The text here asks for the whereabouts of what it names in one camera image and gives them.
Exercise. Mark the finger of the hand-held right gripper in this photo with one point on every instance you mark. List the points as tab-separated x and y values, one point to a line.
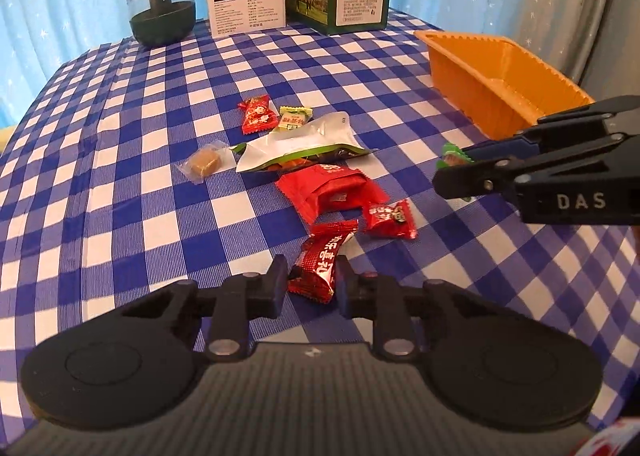
575	118
465	181

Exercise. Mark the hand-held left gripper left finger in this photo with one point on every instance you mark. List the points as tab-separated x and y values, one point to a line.
279	286

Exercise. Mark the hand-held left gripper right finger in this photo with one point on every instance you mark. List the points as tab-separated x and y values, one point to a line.
344	286

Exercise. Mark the red candy with white lettering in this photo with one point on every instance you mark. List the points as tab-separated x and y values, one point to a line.
320	261

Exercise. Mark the small red dark-print candy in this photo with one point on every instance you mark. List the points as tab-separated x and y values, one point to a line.
390	218

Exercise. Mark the orange plastic tray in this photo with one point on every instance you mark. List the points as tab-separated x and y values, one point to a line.
495	80

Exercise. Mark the large red snack packet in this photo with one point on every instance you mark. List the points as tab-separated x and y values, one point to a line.
325	191

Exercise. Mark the white and green snack pouch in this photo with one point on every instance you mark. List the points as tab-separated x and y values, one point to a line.
300	143

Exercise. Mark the brown caramel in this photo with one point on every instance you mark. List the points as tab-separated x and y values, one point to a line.
202	161

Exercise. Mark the yellow green candy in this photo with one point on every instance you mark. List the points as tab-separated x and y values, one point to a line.
294	119

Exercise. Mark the red candy with cartoon print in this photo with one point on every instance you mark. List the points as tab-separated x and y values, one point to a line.
257	116

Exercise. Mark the blue white checkered tablecloth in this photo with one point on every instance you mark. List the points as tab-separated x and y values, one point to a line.
150	135

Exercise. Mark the red white printed cloth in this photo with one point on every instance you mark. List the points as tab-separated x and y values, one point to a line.
612	438

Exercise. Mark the dark green glass humidifier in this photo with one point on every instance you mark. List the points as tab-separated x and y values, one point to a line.
161	10

